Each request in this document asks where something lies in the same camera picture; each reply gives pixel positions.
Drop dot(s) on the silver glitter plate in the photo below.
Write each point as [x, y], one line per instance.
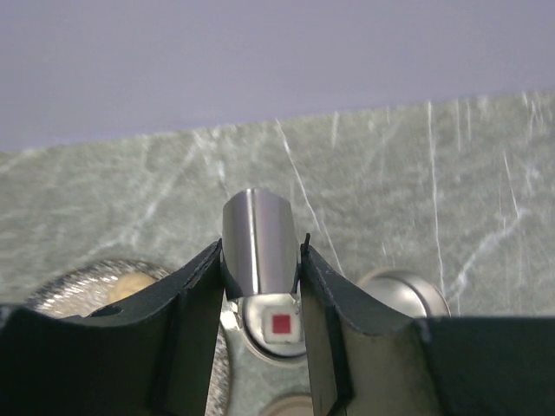
[92, 286]

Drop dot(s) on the beige steamed bun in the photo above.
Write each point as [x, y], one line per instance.
[129, 284]

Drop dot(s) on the red-centre sushi roll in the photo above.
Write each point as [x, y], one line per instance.
[275, 326]

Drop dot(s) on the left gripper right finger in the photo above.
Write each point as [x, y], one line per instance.
[365, 358]

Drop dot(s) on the left round metal container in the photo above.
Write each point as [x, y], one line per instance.
[402, 290]

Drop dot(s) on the left brown round lid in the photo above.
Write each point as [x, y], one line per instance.
[294, 404]

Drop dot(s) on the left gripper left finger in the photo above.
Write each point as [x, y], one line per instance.
[149, 354]

